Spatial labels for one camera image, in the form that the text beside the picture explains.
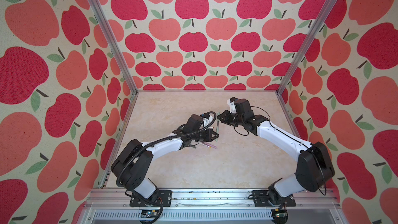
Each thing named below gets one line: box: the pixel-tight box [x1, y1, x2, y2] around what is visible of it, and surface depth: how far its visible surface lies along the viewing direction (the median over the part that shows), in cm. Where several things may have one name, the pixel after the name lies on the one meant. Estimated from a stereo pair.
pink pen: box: [200, 141, 218, 149], surface depth 94 cm
